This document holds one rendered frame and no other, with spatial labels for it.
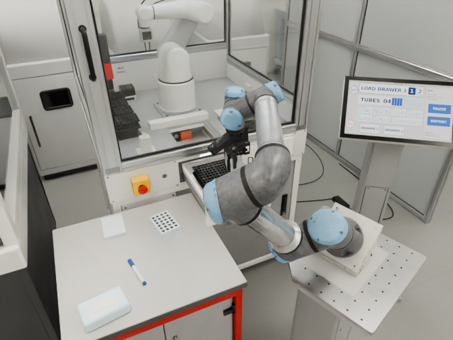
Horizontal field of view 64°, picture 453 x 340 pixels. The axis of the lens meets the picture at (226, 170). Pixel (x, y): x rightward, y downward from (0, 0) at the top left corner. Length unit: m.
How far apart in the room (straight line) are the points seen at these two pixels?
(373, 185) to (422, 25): 1.15
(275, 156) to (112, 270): 0.81
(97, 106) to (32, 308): 0.88
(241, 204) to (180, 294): 0.53
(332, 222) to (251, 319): 1.10
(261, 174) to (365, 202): 1.39
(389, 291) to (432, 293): 1.15
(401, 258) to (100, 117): 1.26
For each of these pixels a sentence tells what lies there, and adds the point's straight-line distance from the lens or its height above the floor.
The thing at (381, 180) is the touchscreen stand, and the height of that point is 0.67.
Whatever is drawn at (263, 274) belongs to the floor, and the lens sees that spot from 2.39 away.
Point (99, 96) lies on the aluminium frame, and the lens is 1.46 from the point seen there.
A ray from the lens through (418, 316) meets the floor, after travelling 2.44.
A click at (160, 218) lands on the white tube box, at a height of 0.79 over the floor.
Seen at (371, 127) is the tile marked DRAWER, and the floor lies 1.01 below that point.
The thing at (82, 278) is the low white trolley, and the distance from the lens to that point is 1.47.
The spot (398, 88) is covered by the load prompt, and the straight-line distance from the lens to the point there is 1.97.
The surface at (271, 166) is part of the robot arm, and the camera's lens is 0.89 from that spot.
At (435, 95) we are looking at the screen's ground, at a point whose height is 1.15.
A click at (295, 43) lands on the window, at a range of 1.73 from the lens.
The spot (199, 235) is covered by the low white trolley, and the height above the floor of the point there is 0.76.
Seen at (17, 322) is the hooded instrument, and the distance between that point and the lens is 1.84.
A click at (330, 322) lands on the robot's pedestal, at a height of 0.50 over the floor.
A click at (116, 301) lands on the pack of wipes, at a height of 0.80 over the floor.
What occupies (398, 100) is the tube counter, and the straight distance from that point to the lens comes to 1.95.
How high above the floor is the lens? 1.81
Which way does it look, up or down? 33 degrees down
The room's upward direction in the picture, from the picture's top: 1 degrees counter-clockwise
